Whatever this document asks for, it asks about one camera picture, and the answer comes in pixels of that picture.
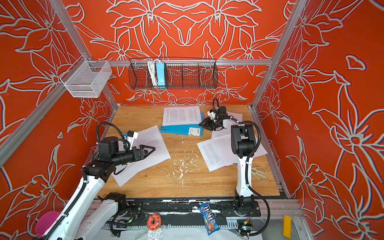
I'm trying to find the blue white box in basket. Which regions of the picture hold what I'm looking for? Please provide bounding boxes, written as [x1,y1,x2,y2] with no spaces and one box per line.
[156,62,166,88]

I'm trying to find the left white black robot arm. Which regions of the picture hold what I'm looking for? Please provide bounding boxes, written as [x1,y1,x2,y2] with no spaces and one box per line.
[38,122,156,240]

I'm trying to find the blue m&m's candy bag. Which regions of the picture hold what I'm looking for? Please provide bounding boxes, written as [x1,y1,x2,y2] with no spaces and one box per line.
[199,203,220,235]

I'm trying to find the red donut toy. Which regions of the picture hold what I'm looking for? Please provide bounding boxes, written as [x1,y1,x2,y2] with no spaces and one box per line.
[147,213,162,231]

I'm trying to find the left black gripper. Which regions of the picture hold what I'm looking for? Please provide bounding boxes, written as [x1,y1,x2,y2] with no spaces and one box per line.
[113,145,156,166]

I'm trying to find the yellow block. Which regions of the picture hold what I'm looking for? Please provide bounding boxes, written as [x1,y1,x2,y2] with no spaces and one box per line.
[283,215,292,239]

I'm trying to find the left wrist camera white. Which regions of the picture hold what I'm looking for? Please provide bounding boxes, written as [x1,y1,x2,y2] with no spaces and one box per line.
[123,131,138,149]

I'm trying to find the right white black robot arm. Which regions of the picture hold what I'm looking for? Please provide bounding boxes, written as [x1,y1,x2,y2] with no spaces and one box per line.
[199,106,271,238]

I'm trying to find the white cable in basket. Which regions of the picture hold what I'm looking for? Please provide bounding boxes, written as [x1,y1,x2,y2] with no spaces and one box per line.
[147,59,160,88]

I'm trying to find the clear plastic bin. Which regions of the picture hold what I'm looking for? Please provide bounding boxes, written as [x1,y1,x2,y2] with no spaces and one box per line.
[60,61,112,98]

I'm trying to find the white scissors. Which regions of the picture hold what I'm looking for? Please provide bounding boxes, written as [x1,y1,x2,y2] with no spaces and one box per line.
[251,167,267,182]

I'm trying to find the small circuit board with wires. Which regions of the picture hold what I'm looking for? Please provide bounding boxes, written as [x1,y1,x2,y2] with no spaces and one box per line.
[237,218,253,237]

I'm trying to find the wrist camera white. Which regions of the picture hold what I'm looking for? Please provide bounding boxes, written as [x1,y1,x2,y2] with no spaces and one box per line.
[208,109,218,122]
[123,131,138,149]

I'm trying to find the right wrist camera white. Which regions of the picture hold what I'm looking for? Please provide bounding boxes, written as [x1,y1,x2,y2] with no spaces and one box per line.
[208,109,218,122]

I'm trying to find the black wire basket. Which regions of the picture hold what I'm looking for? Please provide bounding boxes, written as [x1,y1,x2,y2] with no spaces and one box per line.
[128,58,219,90]

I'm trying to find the blue folder black inside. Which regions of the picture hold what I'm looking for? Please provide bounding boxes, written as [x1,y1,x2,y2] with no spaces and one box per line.
[160,109,203,137]

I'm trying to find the pink plastic goblet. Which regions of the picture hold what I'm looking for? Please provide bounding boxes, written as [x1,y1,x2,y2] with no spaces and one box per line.
[35,211,60,236]

